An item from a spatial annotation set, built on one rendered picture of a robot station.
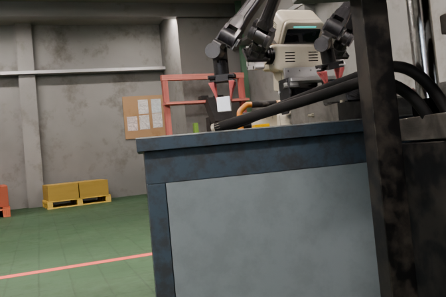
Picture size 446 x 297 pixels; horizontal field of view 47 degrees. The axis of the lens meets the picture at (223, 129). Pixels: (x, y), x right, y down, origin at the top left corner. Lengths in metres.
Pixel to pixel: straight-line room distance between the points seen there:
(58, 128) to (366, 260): 9.44
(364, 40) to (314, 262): 0.66
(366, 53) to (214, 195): 0.57
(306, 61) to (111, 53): 8.70
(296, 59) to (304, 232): 1.17
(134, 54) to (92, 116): 1.57
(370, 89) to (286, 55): 1.34
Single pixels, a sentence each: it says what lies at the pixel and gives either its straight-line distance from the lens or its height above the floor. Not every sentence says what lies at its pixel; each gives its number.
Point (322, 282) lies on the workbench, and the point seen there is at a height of 0.35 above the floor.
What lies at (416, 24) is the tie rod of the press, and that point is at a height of 1.02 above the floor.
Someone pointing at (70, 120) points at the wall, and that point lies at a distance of 10.70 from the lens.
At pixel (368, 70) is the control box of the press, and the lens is 1.16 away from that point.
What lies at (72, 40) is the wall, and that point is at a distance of 10.96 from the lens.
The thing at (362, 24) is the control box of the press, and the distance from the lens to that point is 1.18.
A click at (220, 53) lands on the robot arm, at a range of 1.87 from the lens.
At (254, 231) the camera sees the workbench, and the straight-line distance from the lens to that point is 1.46.
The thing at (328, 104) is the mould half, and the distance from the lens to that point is 1.76.
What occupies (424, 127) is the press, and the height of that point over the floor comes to 0.76.
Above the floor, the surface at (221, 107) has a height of 0.90.
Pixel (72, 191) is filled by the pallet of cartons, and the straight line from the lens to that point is 9.65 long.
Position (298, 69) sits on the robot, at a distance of 2.45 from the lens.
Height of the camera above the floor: 0.74
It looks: 2 degrees up
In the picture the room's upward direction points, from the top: 5 degrees counter-clockwise
